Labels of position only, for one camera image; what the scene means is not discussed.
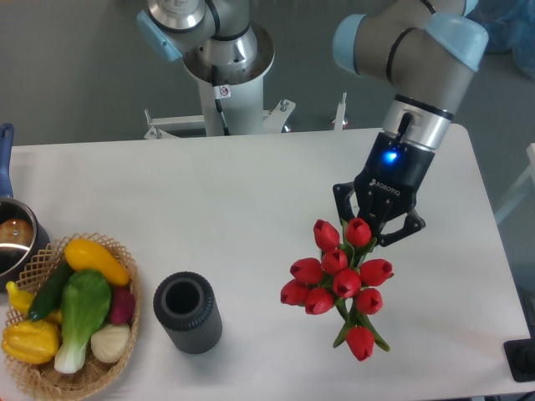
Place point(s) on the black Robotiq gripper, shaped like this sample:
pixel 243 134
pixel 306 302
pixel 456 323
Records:
pixel 386 188

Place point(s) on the red tulip bouquet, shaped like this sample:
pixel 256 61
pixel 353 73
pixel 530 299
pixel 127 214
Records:
pixel 344 279

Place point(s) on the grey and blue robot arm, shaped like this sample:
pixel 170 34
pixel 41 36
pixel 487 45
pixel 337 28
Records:
pixel 428 50

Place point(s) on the dark grey ribbed vase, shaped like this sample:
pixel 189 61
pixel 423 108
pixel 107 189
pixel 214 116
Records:
pixel 186 307

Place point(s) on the black device at table edge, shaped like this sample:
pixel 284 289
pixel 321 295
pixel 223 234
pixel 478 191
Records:
pixel 520 358

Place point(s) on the blue plastic bag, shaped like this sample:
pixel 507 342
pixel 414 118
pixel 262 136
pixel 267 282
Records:
pixel 510 25

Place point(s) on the yellow squash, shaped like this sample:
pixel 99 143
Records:
pixel 82 254

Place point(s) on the white garlic bulb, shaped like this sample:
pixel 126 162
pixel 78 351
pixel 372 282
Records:
pixel 109 343

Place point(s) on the green bok choy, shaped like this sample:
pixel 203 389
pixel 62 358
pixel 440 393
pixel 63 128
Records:
pixel 85 304

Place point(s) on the dark green cucumber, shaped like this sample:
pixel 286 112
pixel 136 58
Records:
pixel 49 295

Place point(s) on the small yellow gourd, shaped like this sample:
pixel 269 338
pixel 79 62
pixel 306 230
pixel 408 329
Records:
pixel 21 300

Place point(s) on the yellow bell pepper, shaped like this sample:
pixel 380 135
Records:
pixel 31 342

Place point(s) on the woven wicker basket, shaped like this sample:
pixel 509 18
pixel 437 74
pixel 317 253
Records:
pixel 42 382

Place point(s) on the white frame at right edge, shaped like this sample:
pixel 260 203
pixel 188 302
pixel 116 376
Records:
pixel 517 190

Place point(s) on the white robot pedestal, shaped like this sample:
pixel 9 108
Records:
pixel 230 80

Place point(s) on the blue handled saucepan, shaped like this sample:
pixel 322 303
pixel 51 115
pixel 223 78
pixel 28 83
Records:
pixel 22 236

